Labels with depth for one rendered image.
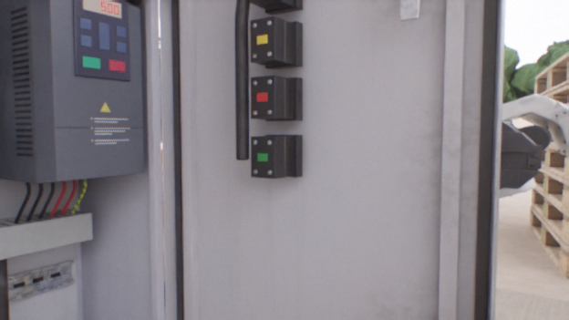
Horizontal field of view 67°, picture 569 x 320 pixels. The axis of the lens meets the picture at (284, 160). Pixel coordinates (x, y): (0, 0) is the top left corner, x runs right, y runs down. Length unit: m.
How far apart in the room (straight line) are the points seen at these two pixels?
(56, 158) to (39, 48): 0.12
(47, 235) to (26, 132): 0.16
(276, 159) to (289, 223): 0.09
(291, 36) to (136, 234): 0.36
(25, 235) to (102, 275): 0.15
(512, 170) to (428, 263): 0.12
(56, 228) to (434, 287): 0.48
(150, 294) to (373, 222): 0.34
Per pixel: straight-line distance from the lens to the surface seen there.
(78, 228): 0.67
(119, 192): 0.67
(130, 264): 0.67
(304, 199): 0.48
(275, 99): 0.43
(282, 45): 0.44
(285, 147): 0.44
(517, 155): 0.48
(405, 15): 0.40
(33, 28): 0.56
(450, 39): 0.41
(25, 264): 0.72
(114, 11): 0.58
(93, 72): 0.55
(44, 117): 0.54
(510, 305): 1.89
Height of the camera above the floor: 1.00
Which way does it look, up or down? 4 degrees down
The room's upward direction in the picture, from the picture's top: straight up
